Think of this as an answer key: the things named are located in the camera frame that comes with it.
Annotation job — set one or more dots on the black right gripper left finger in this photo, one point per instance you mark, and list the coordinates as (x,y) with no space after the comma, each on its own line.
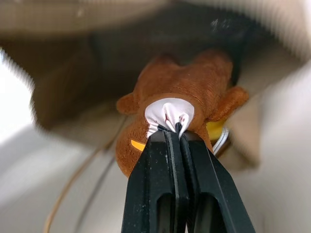
(150,184)

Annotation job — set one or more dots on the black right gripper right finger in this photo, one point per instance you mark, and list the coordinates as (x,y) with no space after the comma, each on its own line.
(211,189)

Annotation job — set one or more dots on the brown plush toy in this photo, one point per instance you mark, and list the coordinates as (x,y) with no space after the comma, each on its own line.
(187,85)

